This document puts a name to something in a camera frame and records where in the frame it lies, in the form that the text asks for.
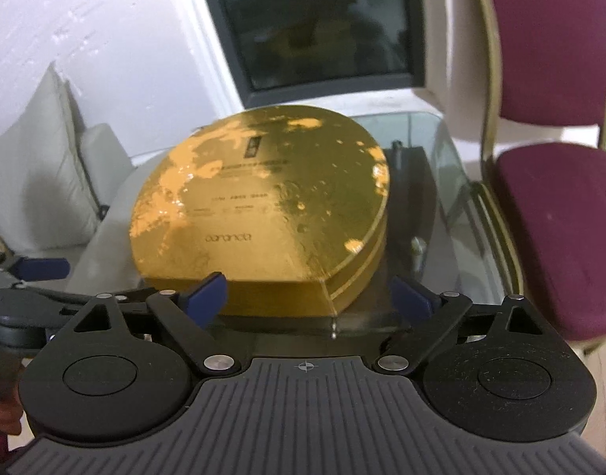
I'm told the gold round gift box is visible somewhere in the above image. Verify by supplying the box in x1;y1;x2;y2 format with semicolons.
327;225;387;316

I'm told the purple gold chair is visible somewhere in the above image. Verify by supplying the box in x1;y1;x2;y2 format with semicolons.
479;0;606;351

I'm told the small grey cushion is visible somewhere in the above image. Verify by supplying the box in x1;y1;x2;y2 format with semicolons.
79;123;134;207

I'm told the gold round box lid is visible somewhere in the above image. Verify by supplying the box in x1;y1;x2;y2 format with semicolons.
129;105;390;319

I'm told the dark framed window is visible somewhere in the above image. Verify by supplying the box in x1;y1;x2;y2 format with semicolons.
206;0;425;108

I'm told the large grey cushion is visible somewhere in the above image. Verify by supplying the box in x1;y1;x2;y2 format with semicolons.
0;66;99;252

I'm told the glass side table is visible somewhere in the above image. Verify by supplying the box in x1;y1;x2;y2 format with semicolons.
208;110;520;340

